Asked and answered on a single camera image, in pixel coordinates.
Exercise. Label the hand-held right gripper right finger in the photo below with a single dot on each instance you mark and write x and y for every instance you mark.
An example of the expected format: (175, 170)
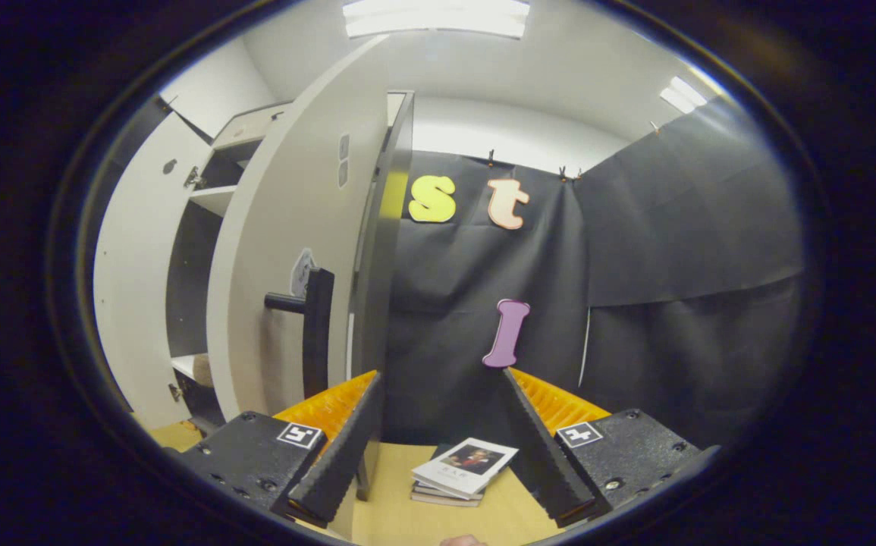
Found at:
(544, 455)

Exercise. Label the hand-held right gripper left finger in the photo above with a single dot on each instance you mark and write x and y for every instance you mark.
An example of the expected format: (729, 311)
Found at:
(346, 455)

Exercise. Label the brown fuzzy shoe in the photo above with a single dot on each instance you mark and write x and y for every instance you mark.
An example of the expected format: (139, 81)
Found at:
(202, 371)

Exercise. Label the grey white shoe cabinet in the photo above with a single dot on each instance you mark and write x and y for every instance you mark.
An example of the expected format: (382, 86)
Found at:
(388, 227)

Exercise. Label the white cabinet door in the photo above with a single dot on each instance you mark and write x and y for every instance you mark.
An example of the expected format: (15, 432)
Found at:
(134, 288)
(286, 189)

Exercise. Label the white booklet with photo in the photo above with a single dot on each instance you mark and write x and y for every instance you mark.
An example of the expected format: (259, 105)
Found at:
(468, 462)

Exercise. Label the thin book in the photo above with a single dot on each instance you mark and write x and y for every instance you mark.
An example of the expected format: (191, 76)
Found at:
(438, 497)

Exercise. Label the black backdrop cloth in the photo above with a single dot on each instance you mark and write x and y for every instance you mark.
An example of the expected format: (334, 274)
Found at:
(673, 227)

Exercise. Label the small ceiling light panel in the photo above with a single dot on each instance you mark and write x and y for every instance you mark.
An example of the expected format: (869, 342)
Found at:
(682, 95)

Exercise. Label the large ceiling light panel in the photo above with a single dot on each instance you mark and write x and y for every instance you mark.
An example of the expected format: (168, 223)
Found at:
(438, 19)

